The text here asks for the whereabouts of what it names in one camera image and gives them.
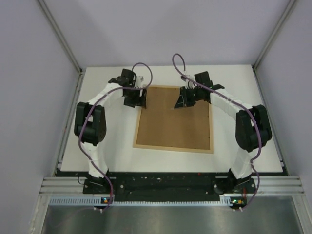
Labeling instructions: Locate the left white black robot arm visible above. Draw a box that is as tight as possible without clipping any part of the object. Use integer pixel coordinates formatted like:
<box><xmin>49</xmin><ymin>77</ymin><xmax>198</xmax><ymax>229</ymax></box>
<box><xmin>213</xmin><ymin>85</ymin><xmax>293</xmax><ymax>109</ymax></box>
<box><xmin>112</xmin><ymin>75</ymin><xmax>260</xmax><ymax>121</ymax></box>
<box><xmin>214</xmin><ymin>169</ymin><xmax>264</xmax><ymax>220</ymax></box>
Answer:
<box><xmin>74</xmin><ymin>69</ymin><xmax>153</xmax><ymax>194</ymax></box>

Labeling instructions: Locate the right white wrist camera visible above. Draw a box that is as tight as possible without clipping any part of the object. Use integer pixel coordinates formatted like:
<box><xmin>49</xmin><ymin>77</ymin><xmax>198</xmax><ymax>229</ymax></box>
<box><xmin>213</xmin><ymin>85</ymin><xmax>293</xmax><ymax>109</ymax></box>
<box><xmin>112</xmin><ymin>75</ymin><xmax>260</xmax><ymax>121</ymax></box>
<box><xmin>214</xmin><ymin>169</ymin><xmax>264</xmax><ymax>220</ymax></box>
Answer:
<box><xmin>181</xmin><ymin>74</ymin><xmax>195</xmax><ymax>89</ymax></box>

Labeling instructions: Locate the left aluminium corner post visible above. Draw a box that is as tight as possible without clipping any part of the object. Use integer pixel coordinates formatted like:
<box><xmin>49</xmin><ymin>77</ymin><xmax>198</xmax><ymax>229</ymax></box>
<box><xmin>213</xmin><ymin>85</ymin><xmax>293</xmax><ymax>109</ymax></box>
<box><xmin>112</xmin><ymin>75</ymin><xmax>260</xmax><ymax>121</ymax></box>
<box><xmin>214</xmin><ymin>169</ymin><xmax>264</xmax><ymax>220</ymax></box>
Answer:
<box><xmin>36</xmin><ymin>0</ymin><xmax>83</xmax><ymax>74</ymax></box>

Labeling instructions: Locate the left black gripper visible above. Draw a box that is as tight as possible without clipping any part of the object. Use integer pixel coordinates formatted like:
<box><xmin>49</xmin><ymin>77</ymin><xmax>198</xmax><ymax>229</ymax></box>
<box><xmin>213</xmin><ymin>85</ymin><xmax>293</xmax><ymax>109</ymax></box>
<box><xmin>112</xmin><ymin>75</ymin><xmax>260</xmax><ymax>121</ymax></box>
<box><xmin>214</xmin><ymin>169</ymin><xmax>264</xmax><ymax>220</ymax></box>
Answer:
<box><xmin>123</xmin><ymin>86</ymin><xmax>147</xmax><ymax>109</ymax></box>

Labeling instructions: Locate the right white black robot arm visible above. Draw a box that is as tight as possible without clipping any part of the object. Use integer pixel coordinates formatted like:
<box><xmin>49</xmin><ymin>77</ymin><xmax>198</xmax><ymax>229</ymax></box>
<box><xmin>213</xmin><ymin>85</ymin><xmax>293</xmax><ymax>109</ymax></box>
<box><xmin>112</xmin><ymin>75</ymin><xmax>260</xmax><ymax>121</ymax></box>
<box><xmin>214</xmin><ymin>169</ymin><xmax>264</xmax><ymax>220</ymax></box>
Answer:
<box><xmin>174</xmin><ymin>72</ymin><xmax>272</xmax><ymax>194</ymax></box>

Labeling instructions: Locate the light wooden picture frame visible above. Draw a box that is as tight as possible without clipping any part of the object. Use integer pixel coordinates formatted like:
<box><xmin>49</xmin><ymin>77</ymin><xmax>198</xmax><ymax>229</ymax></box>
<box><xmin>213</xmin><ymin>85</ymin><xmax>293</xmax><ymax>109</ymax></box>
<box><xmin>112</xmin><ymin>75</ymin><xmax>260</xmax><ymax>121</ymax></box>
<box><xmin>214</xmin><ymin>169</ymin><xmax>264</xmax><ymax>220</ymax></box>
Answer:
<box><xmin>133</xmin><ymin>85</ymin><xmax>214</xmax><ymax>154</ymax></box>

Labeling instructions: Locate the aluminium corner post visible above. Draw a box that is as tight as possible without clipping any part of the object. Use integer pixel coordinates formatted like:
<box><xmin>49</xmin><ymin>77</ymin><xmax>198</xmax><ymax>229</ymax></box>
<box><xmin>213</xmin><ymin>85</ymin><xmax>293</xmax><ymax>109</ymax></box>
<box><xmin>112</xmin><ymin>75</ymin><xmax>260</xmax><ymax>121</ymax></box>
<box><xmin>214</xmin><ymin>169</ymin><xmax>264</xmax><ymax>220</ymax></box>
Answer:
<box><xmin>36</xmin><ymin>0</ymin><xmax>83</xmax><ymax>74</ymax></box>
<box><xmin>252</xmin><ymin>0</ymin><xmax>299</xmax><ymax>70</ymax></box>

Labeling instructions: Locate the grey slotted cable duct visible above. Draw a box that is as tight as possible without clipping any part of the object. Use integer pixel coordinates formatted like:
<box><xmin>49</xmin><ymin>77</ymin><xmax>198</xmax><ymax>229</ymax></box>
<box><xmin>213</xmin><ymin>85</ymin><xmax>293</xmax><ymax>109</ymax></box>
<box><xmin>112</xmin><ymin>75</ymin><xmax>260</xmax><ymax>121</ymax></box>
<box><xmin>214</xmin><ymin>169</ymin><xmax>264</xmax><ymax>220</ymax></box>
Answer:
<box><xmin>48</xmin><ymin>195</ymin><xmax>238</xmax><ymax>208</ymax></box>

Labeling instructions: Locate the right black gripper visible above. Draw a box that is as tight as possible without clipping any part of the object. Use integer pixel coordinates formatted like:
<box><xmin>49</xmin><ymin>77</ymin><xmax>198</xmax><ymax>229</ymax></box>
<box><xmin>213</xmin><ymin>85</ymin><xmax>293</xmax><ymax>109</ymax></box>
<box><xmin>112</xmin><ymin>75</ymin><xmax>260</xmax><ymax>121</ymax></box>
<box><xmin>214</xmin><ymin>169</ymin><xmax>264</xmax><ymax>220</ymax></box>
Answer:
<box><xmin>175</xmin><ymin>86</ymin><xmax>203</xmax><ymax>109</ymax></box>

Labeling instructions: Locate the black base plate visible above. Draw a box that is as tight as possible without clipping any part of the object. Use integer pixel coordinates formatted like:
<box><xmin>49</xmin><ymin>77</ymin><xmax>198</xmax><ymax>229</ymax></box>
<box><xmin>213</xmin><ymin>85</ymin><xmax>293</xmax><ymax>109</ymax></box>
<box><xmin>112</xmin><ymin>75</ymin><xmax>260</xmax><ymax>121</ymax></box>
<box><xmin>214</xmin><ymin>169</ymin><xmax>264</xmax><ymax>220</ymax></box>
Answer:
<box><xmin>83</xmin><ymin>172</ymin><xmax>255</xmax><ymax>202</ymax></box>

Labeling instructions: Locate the right aluminium corner post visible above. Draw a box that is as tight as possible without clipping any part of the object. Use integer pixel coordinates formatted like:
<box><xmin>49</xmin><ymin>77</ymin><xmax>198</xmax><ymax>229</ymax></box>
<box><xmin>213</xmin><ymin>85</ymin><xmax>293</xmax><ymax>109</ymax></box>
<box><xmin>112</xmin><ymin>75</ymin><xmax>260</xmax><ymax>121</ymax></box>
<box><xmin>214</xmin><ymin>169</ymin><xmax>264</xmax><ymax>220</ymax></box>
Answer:
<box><xmin>252</xmin><ymin>0</ymin><xmax>299</xmax><ymax>70</ymax></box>

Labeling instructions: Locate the aluminium front rail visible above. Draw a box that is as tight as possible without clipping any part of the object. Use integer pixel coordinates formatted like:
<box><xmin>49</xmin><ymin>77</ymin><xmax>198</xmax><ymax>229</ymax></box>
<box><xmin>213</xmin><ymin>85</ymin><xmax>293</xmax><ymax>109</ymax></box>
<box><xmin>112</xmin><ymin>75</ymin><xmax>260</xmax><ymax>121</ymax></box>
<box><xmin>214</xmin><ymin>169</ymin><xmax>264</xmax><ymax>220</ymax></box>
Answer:
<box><xmin>39</xmin><ymin>176</ymin><xmax>304</xmax><ymax>196</ymax></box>

